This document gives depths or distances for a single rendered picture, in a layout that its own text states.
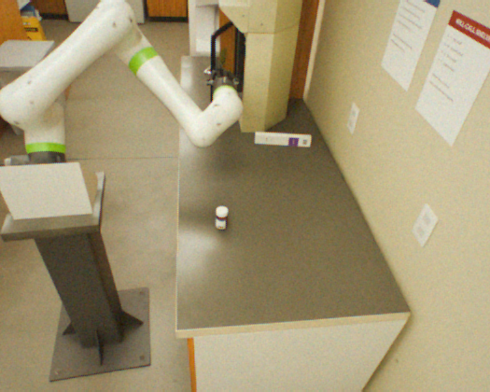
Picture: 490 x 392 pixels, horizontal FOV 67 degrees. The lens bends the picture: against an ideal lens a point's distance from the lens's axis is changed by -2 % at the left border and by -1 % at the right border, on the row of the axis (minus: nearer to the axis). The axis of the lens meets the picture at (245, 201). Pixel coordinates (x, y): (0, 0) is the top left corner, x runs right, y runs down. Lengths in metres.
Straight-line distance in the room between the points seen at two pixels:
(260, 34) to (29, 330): 1.90
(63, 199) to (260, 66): 0.97
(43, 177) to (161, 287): 1.20
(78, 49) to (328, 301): 1.08
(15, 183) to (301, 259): 0.97
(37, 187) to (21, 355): 1.14
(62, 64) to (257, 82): 0.83
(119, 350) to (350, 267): 1.33
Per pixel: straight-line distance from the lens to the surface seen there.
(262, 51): 1.71
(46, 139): 1.45
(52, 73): 1.33
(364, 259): 1.35
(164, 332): 2.20
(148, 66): 1.44
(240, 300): 1.16
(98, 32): 1.34
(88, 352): 2.21
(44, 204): 1.47
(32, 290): 2.56
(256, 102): 1.80
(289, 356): 1.32
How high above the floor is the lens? 1.90
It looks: 41 degrees down
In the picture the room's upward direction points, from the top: 5 degrees clockwise
